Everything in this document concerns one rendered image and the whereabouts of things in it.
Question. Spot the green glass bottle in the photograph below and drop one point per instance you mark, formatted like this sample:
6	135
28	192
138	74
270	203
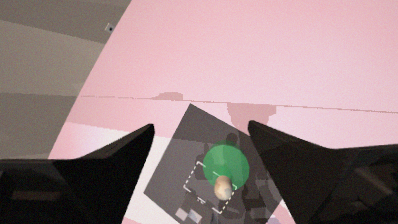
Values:
226	167

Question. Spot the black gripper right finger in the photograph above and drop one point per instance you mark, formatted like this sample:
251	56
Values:
308	175

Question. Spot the dark grey square mat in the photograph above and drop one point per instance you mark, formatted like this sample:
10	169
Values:
180	171

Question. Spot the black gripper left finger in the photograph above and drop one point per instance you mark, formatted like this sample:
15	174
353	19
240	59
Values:
100	183

